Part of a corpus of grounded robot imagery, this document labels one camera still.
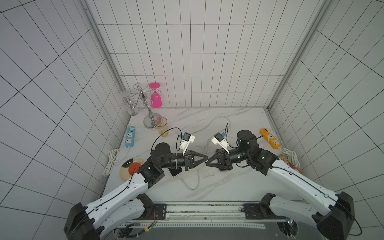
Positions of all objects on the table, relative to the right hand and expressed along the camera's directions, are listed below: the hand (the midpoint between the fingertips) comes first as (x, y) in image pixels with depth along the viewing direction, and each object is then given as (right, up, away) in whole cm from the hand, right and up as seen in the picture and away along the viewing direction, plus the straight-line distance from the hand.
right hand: (204, 167), depth 61 cm
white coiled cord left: (-56, -2, +31) cm, 64 cm away
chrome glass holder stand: (-36, +20, +47) cm, 63 cm away
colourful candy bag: (+51, -3, +30) cm, 59 cm away
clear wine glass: (-48, +27, +40) cm, 68 cm away
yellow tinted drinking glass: (-29, +17, +49) cm, 59 cm away
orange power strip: (+48, +7, +37) cm, 61 cm away
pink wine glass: (-31, +35, +40) cm, 61 cm away
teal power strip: (-48, +7, +38) cm, 62 cm away
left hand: (0, +2, +1) cm, 3 cm away
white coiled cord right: (+55, -2, +27) cm, 61 cm away
